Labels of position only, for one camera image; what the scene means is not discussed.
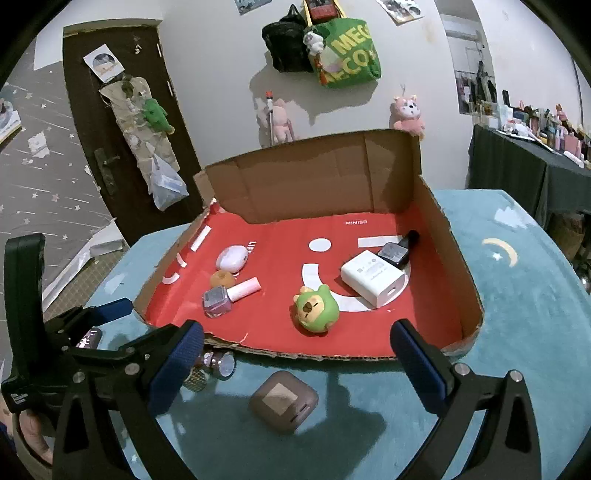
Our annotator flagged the studded silver cap bottle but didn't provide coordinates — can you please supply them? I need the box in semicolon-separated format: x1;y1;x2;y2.
183;367;208;393

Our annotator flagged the brown cap glitter bottle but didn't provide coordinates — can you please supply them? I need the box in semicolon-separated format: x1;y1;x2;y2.
195;350;236;380

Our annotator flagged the amber silicone ring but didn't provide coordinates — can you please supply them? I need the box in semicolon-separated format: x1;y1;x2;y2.
209;269;238;290

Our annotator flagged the brown square case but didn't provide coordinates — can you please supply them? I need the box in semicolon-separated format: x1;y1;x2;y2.
249;370;318;434

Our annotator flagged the white power adapter block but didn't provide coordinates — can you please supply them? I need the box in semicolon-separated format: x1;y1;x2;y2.
341;250;409;309

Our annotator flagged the green capybara toy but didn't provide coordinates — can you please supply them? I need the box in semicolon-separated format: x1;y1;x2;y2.
294;284;339;334

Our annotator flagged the clear glass jar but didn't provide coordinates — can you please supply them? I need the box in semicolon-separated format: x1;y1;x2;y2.
76;327;102;350

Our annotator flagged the person's left hand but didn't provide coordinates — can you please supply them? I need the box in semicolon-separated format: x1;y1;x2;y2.
1;398;53;468

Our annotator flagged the pink earbud case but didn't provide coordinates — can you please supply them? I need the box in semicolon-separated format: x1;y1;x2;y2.
215;245;249;274

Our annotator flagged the teal plush table mat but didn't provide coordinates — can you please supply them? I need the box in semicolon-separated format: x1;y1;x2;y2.
85;187;588;480

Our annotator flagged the dark nail polish bottle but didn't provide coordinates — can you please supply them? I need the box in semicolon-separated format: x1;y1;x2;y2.
378;230;420;270

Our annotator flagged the white plastic bag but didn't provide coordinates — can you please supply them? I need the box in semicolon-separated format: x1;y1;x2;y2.
149;154;189;211

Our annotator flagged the dark wooden door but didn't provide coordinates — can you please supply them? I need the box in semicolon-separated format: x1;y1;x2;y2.
63;25;204;245

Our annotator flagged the red lined cardboard box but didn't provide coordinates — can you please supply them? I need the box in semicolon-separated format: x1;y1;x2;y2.
134;130;484;360

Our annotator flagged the green plush on door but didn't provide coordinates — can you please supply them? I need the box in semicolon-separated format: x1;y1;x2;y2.
142;98;175;135

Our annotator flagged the beige hanging door organizer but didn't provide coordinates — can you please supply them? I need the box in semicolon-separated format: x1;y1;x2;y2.
99;75;180;194

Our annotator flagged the dark cloth side table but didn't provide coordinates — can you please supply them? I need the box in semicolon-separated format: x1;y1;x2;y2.
467;125;590;227

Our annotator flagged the photo on door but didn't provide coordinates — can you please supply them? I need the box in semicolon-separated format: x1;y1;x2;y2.
83;44;125;84

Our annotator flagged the green tote bag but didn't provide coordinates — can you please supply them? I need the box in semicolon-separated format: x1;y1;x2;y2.
304;17;382;89

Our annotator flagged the pink plush on wall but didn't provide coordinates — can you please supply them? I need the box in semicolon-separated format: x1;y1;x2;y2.
257;91;296;146

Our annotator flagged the pink plush right wall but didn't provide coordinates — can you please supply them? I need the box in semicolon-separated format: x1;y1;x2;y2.
392;95;425;140

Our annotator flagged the black bag on wall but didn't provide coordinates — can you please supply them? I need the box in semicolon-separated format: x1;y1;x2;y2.
262;4;314;73

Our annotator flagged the white panda keychain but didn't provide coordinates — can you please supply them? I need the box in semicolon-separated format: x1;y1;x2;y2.
304;30;325;57

